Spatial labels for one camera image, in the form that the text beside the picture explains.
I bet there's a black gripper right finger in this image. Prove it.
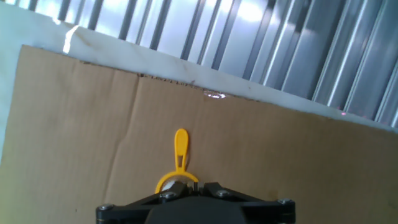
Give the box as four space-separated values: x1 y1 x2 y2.
198 181 297 224

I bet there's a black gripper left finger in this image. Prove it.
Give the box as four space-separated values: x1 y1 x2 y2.
95 181 192 224

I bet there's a yellow bubble ring wand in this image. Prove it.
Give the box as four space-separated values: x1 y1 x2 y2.
154 128 200 194

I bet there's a brown cardboard sheet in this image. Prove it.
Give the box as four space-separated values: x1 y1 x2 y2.
0 44 398 224

